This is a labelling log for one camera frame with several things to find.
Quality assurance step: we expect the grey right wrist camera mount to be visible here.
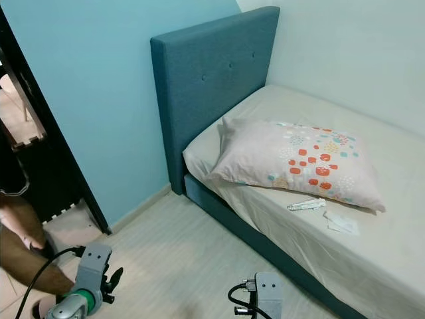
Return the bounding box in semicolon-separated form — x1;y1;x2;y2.
254;272;284;319

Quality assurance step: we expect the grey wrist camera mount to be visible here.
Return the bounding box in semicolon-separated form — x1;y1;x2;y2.
78;242;112;293
254;272;284;319

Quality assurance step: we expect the white plastic chair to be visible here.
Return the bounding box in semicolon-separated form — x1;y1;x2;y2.
0;73;31;124

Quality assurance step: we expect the person in black shorts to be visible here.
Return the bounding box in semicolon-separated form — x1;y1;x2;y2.
0;136;87;314

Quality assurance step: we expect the crumpled white tissue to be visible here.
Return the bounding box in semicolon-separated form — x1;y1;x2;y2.
323;210;361;237

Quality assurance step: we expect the blue fabric headboard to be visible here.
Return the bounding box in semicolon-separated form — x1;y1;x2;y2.
151;7;280;195

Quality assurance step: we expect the mattress with beige sheet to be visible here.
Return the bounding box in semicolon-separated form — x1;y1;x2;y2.
183;84;425;319

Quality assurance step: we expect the pink patterned pillow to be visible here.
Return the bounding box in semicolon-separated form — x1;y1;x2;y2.
207;117;387;213

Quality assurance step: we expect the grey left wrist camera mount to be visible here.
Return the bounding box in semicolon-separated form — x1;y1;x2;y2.
78;242;112;293

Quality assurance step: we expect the black door frame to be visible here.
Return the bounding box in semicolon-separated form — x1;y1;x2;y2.
0;10;111;235

